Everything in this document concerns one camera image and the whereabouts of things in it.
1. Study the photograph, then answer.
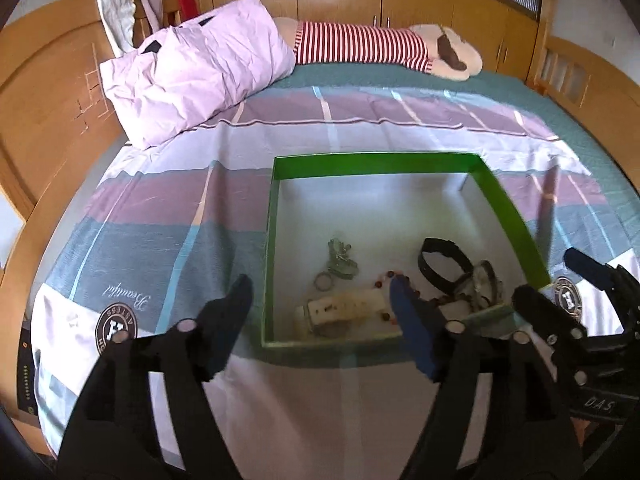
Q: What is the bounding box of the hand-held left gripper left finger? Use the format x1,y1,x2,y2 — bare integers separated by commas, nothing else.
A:
57,274,252,480

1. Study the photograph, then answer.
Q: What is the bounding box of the dark dotted strip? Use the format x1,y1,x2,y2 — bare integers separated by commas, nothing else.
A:
16,329,40,413

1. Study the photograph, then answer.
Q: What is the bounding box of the red bead bracelet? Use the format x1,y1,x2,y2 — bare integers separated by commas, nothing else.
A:
375,270,426,323

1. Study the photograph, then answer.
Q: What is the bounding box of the black watch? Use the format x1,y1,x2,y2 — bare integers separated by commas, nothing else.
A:
417,237,476,293

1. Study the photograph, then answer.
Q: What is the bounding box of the white cloth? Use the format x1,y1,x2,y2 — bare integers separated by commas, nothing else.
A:
92,0,138,56

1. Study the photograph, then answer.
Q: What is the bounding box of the metal charm keychain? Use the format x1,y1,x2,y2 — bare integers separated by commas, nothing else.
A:
314,237,360,291

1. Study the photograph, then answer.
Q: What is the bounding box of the green cardboard box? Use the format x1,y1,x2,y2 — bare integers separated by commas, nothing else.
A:
260,152,553,351

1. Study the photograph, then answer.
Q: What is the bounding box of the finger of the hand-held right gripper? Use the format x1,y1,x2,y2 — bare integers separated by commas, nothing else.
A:
564,249,632,294
512,285,591,352

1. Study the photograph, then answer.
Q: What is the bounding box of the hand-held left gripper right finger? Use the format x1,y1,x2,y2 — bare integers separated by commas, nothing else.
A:
390,275,585,480

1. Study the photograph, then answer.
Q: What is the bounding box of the wooden headboard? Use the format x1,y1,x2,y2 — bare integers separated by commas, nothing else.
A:
0,0,133,281

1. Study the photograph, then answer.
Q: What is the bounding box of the printed bed sheet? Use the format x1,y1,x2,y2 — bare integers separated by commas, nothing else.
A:
32,62,636,466

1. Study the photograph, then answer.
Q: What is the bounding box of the brown bead bracelet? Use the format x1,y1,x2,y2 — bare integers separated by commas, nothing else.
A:
420,290,476,312

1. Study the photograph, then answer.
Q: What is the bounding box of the pink pillow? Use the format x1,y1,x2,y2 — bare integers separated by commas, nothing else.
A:
99,0,297,150

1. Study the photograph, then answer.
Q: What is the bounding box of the wooden bed rail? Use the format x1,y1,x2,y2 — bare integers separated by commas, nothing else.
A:
525,10,640,161

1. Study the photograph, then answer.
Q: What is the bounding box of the pink cloth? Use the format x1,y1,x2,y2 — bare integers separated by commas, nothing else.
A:
134,0,167,31

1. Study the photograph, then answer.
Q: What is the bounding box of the striped plush doll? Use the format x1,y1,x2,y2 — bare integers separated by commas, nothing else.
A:
275,17,483,82

